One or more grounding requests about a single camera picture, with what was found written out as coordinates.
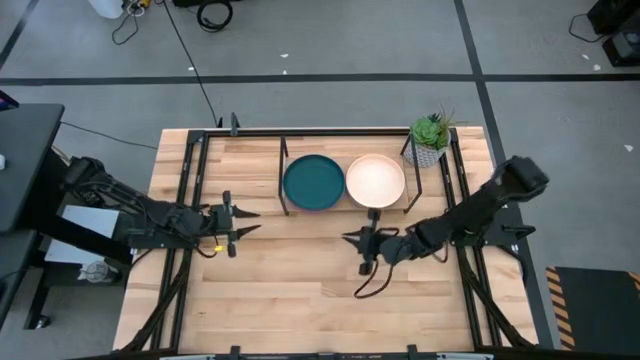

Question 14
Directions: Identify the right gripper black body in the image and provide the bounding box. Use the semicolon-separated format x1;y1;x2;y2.
359;207;390;277

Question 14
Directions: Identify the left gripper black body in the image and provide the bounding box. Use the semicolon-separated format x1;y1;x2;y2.
209;189;238;260

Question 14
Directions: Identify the cream round plate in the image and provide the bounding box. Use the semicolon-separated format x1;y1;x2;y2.
345;153;407;210

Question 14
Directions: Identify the teal round plate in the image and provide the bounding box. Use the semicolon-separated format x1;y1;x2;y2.
282;153;347;212

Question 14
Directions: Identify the green succulent in white pot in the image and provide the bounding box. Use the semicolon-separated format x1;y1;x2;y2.
401;103;465;170

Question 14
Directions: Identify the black desk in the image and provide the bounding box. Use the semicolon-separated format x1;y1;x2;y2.
0;102;67;331

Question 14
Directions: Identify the black yellow hazard mat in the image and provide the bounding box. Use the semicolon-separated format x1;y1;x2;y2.
544;265;640;355

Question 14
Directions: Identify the white bucket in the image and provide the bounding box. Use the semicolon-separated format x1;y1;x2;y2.
88;0;125;20

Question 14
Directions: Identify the black equipment box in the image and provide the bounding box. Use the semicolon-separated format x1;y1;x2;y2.
601;27;640;68
586;0;640;36

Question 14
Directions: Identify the wooden shelf black metal frame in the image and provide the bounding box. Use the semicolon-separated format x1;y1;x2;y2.
277;135;424;218

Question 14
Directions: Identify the black looped gripper cable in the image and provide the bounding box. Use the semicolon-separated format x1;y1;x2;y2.
353;258;397;300

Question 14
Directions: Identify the black aluminium table frame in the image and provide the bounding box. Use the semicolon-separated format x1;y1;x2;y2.
118;112;540;360

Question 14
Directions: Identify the black cable under desk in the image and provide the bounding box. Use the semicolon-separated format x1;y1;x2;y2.
59;120;160;151

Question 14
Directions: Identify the long black floor cable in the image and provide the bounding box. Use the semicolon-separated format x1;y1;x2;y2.
160;0;224;128

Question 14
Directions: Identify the coiled black cable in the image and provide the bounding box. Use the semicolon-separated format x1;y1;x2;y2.
195;0;235;34

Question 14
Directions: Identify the thin black looped cable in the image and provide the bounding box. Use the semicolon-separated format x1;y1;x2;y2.
110;9;141;47

